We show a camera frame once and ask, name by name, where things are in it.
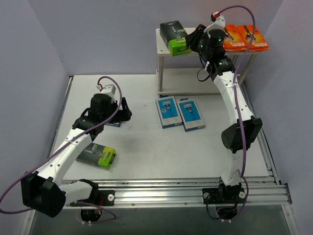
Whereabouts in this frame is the orange razor box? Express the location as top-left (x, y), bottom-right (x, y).
top-left (223, 24), bottom-right (247, 52)
top-left (236, 24), bottom-right (270, 51)

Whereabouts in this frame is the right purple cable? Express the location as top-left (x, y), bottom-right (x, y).
top-left (215, 5), bottom-right (257, 220)

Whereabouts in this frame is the white two-tier shelf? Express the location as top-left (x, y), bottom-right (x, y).
top-left (155, 26), bottom-right (262, 96)

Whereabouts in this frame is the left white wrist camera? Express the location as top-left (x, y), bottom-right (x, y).
top-left (96, 84), bottom-right (116, 102)

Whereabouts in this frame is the blue razor box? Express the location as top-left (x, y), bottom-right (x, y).
top-left (177, 98), bottom-right (205, 132)
top-left (156, 96), bottom-right (182, 129)
top-left (106, 120), bottom-right (122, 127)

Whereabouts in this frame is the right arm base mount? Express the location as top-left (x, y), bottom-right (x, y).
top-left (201, 188), bottom-right (246, 222)

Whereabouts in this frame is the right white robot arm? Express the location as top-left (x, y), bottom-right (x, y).
top-left (185, 24), bottom-right (263, 202)

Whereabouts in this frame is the black green razor box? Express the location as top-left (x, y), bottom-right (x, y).
top-left (76, 143), bottom-right (116, 170)
top-left (159, 21), bottom-right (191, 56)

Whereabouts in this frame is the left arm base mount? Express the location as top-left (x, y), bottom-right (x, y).
top-left (78, 190), bottom-right (117, 224)

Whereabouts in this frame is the aluminium rail frame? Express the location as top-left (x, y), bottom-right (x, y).
top-left (61, 175), bottom-right (292, 209)

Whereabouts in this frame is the orange razor box front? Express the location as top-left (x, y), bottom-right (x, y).
top-left (223, 24), bottom-right (247, 52)

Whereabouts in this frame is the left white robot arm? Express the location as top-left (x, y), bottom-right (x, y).
top-left (21, 93), bottom-right (132, 217)

